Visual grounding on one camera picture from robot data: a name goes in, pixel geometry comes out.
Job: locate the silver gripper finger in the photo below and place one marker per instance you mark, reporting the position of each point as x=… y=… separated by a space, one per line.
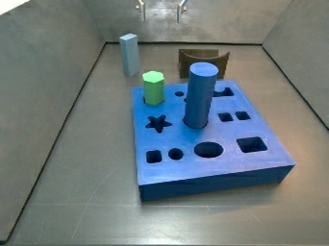
x=180 y=9
x=140 y=8

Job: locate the light blue rectangular block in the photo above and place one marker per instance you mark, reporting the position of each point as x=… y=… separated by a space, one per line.
x=129 y=54

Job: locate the blue foam shape board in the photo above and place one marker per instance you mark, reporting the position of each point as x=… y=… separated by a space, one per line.
x=234 y=152

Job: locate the dark brown arch block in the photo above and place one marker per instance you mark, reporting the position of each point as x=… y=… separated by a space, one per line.
x=208 y=56

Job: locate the green hexagonal peg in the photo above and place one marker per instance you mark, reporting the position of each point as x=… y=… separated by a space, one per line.
x=153 y=83

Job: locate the dark blue cylinder peg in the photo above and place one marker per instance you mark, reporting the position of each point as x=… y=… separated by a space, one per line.
x=199 y=95

